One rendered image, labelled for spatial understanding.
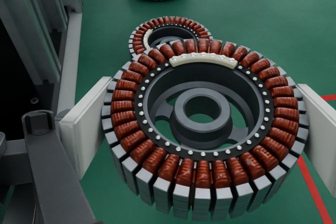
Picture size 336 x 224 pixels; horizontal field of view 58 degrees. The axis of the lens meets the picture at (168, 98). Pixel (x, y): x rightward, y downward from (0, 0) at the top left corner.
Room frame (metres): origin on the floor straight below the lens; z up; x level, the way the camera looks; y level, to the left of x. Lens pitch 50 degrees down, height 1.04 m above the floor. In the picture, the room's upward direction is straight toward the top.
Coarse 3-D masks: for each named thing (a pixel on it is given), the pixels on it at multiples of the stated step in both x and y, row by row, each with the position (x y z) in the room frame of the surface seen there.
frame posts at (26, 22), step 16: (0, 0) 0.25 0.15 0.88; (16, 0) 0.25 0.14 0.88; (32, 0) 0.27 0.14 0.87; (48, 0) 0.35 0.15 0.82; (0, 16) 0.24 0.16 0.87; (16, 16) 0.25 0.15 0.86; (32, 16) 0.25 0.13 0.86; (48, 16) 0.35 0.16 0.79; (64, 16) 0.37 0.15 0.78; (16, 32) 0.25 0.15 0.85; (32, 32) 0.25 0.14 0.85; (16, 48) 0.24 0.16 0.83; (32, 48) 0.25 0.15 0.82; (48, 48) 0.26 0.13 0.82; (32, 64) 0.25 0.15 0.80; (48, 64) 0.25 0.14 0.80; (32, 80) 0.24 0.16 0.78; (48, 80) 0.25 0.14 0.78
